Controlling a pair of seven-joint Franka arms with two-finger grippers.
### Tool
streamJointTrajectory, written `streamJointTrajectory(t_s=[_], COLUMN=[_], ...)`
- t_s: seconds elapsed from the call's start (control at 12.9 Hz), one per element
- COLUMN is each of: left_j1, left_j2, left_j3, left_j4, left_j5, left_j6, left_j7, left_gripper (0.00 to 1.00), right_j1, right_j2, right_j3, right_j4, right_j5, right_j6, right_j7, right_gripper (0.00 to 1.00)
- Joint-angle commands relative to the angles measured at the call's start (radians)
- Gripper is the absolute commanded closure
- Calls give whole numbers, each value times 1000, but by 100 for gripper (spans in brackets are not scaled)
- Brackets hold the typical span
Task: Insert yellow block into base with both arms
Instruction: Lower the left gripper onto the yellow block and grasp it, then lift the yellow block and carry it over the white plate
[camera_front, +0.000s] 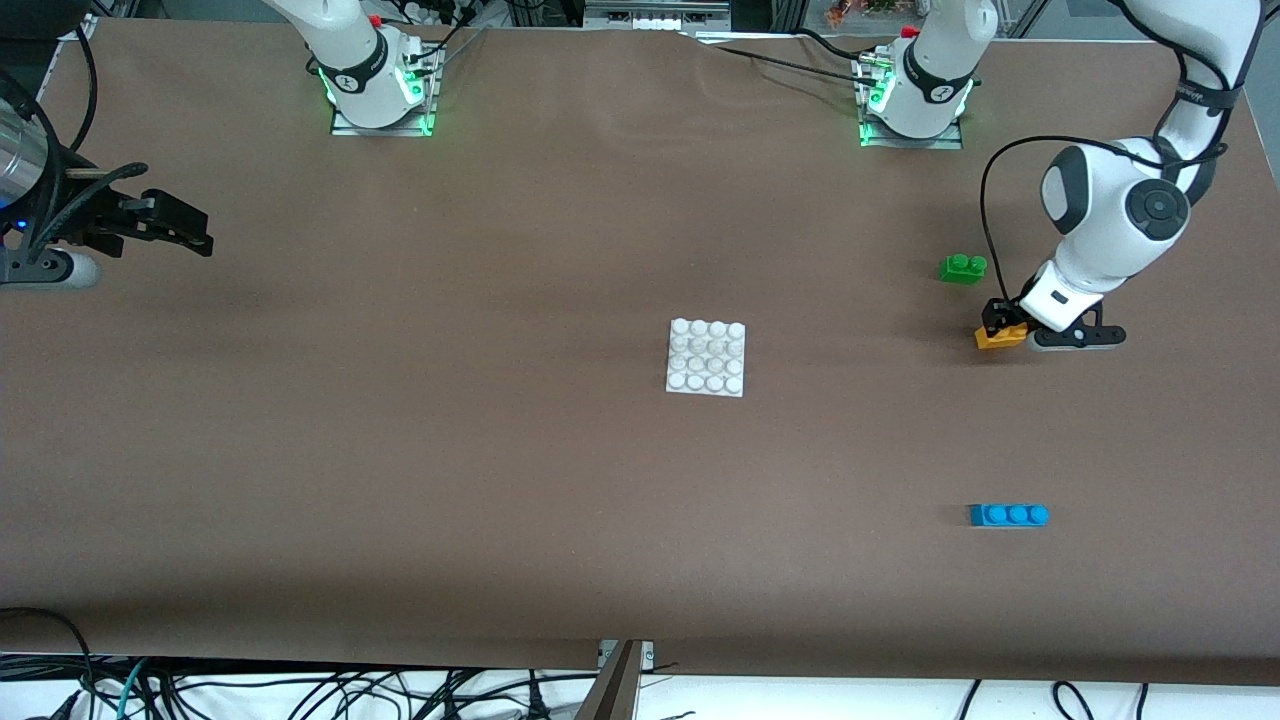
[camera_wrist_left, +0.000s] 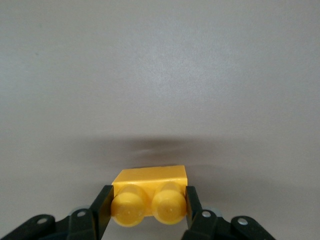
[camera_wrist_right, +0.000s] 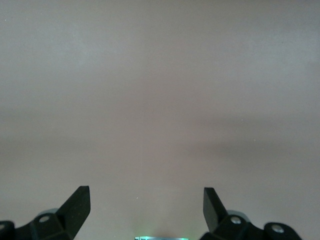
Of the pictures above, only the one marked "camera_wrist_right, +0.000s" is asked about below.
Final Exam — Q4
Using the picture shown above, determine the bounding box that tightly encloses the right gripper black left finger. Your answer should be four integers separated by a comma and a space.
0, 185, 91, 240

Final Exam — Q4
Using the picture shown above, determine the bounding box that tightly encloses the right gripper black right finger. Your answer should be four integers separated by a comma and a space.
200, 187, 303, 240

